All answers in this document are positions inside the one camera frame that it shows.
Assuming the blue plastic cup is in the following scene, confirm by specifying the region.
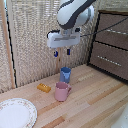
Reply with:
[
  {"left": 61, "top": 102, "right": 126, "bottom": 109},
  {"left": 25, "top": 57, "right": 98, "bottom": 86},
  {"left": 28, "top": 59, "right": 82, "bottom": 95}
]
[{"left": 59, "top": 66, "right": 73, "bottom": 85}]

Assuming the brown drawer with long handle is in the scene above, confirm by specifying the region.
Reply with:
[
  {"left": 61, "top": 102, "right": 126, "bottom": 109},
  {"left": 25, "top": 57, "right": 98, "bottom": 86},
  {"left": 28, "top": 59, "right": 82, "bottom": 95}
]
[{"left": 94, "top": 13, "right": 128, "bottom": 52}]

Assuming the wide woven screen panel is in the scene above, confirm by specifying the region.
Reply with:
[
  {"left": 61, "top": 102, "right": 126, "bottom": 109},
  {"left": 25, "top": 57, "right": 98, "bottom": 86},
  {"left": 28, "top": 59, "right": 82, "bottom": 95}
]
[{"left": 6, "top": 0, "right": 63, "bottom": 89}]

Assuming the dark brown drawer cabinet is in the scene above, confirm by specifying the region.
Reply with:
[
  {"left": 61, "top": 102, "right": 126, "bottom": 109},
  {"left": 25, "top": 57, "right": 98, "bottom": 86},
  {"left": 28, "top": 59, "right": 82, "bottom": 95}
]
[{"left": 86, "top": 9, "right": 128, "bottom": 83}]

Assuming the thin wooden screen post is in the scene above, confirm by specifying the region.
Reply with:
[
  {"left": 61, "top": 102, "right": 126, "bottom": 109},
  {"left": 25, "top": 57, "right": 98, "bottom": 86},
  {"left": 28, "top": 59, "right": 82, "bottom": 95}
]
[{"left": 57, "top": 48, "right": 64, "bottom": 73}]

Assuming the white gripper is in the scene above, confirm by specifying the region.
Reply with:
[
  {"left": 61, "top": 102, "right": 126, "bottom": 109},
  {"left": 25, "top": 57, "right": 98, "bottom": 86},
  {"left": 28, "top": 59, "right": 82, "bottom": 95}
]
[{"left": 46, "top": 28, "right": 82, "bottom": 59}]

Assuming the long silver drawer handle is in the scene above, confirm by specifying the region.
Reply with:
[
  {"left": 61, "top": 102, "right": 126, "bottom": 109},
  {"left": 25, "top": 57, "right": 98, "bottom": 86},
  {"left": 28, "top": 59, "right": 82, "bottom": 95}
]
[{"left": 105, "top": 27, "right": 128, "bottom": 37}]

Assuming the yellow rectangular block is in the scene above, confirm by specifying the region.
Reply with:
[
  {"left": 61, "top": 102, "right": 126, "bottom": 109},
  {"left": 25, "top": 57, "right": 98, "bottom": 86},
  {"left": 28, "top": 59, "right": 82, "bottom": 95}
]
[{"left": 36, "top": 82, "right": 53, "bottom": 94}]

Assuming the brown drawer with short handle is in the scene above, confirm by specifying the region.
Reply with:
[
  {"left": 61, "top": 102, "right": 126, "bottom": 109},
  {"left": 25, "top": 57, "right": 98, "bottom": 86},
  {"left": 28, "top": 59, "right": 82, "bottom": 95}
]
[{"left": 88, "top": 41, "right": 128, "bottom": 82}]

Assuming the white floral-rimmed plate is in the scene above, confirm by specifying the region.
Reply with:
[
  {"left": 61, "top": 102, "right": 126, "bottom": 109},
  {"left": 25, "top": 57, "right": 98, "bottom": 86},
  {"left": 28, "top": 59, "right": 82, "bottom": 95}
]
[{"left": 0, "top": 97, "right": 39, "bottom": 128}]

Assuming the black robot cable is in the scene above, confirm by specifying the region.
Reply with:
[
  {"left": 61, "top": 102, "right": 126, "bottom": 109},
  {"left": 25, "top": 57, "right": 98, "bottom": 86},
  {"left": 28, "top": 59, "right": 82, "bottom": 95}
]
[{"left": 79, "top": 17, "right": 128, "bottom": 38}]

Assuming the pink ceramic mug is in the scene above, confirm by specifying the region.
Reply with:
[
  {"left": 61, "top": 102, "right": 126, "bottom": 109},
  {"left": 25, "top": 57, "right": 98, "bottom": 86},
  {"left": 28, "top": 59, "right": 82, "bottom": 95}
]
[{"left": 54, "top": 81, "right": 73, "bottom": 103}]

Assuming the slanted wooden screen post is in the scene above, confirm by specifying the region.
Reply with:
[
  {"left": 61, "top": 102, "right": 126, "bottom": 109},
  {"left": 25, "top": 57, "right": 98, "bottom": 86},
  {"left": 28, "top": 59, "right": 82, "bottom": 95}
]
[{"left": 0, "top": 0, "right": 17, "bottom": 90}]

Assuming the short silver drawer handle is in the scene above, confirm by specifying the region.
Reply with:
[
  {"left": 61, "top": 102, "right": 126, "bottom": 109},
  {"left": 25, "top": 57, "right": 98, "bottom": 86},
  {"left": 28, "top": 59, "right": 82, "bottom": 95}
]
[{"left": 96, "top": 55, "right": 123, "bottom": 67}]

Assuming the grey-white robot base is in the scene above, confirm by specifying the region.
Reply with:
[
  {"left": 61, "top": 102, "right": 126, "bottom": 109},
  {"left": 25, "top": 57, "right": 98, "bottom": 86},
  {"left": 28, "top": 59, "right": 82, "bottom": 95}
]
[{"left": 111, "top": 105, "right": 128, "bottom": 128}]

